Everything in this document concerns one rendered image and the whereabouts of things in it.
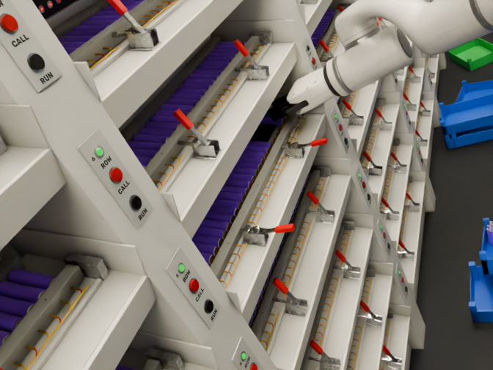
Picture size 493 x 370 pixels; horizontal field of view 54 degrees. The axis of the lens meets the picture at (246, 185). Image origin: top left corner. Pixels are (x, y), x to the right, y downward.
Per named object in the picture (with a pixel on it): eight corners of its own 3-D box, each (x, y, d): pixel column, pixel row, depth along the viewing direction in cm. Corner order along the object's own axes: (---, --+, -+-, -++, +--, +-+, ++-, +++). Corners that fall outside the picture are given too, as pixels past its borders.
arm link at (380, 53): (329, 55, 99) (350, 95, 100) (388, 21, 91) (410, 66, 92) (342, 48, 105) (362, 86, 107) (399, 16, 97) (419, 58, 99)
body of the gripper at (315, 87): (334, 53, 106) (293, 75, 113) (323, 74, 99) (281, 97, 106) (351, 80, 109) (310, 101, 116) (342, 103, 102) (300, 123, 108)
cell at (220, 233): (196, 230, 91) (227, 235, 89) (191, 237, 90) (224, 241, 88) (194, 223, 90) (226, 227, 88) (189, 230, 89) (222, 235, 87)
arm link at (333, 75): (340, 48, 105) (329, 54, 106) (332, 65, 98) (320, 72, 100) (360, 78, 108) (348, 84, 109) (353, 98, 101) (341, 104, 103)
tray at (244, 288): (326, 128, 121) (324, 95, 115) (245, 332, 78) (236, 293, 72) (250, 125, 128) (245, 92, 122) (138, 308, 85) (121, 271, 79)
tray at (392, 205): (411, 153, 198) (414, 124, 190) (395, 262, 155) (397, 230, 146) (361, 150, 205) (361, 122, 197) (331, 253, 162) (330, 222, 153)
